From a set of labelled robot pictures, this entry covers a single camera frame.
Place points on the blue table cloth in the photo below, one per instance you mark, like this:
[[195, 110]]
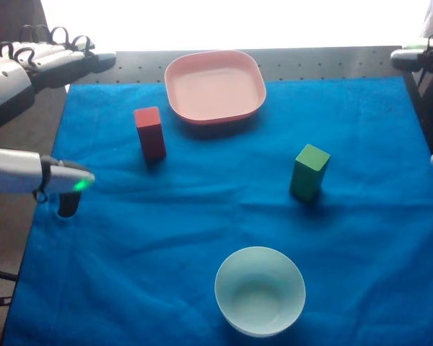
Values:
[[202, 216]]

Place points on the green rectangular block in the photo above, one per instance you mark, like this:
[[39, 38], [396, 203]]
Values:
[[306, 180]]

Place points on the black rod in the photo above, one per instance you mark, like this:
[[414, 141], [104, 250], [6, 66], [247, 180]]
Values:
[[1, 274]]

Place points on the dark brown curtain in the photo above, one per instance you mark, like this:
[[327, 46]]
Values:
[[11, 16]]

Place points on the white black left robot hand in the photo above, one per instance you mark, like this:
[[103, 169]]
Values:
[[7, 81]]

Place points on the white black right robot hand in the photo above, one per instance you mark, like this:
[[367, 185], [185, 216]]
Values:
[[406, 59]]

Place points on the pink square plate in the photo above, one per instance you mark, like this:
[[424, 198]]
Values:
[[214, 90]]

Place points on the pale green round bowl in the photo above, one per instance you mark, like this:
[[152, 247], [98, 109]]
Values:
[[260, 292]]

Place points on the red rectangular block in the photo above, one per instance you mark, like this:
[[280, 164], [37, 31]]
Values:
[[151, 138]]

